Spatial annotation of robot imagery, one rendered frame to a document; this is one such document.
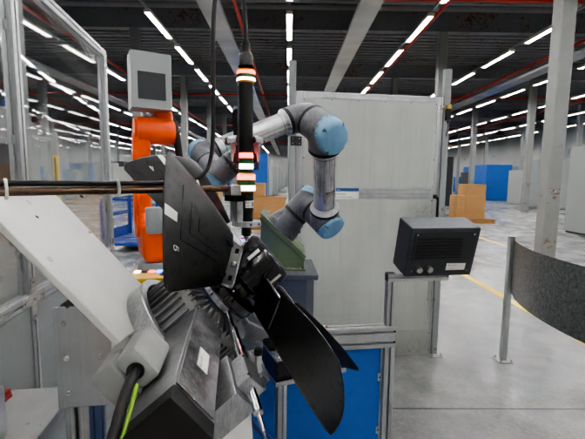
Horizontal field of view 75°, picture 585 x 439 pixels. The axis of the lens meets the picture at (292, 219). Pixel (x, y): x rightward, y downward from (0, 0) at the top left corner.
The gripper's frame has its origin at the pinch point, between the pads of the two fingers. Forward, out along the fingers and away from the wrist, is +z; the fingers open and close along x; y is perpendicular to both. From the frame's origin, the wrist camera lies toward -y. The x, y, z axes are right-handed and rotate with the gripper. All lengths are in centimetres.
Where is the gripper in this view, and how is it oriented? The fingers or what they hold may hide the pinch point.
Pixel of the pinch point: (245, 137)
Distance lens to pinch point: 91.2
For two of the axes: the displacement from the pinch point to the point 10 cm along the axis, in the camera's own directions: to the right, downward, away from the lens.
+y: -0.1, 9.9, 1.1
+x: -9.9, 0.0, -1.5
